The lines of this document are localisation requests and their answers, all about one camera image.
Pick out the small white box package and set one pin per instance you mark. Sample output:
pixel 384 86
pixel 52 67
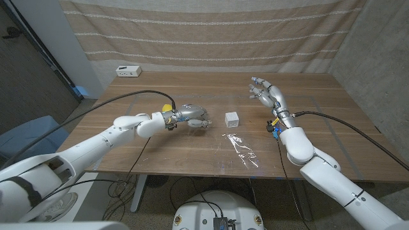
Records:
pixel 232 119

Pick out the blue-grey chair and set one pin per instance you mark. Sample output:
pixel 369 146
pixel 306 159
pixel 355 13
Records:
pixel 28 134

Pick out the white robot torso base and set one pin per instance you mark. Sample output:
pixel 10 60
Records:
pixel 204 207

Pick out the grey table leg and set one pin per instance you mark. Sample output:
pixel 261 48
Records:
pixel 303 204
pixel 138 193

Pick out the small grey electronics module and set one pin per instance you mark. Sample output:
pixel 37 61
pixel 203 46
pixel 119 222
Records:
pixel 223 223

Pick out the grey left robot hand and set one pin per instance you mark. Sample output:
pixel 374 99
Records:
pixel 191 111

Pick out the yellow toy lemon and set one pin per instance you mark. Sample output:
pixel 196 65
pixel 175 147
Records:
pixel 166 107

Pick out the beige striped backdrop cloth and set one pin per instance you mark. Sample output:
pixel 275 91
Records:
pixel 207 35

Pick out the white flat board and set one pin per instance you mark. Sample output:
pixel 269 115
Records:
pixel 86 195

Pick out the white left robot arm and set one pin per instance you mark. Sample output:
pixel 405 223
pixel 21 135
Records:
pixel 96 143

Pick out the white sneaker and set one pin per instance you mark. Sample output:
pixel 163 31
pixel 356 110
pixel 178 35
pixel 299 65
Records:
pixel 59 206

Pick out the white power strip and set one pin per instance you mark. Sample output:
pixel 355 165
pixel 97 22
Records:
pixel 128 71

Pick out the dark round grille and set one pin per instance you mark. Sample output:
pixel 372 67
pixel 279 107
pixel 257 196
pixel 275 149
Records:
pixel 157 180

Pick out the small blue object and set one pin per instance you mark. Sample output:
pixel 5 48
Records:
pixel 81 91

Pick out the clear cellophane sheet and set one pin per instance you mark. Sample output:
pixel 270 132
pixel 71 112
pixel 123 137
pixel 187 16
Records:
pixel 238 147

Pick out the white robot chest edge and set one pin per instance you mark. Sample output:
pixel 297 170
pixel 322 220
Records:
pixel 64 225

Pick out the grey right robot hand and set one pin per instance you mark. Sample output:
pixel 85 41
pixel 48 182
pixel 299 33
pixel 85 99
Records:
pixel 274 96

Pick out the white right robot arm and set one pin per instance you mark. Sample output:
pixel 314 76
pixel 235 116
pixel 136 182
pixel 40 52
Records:
pixel 329 179

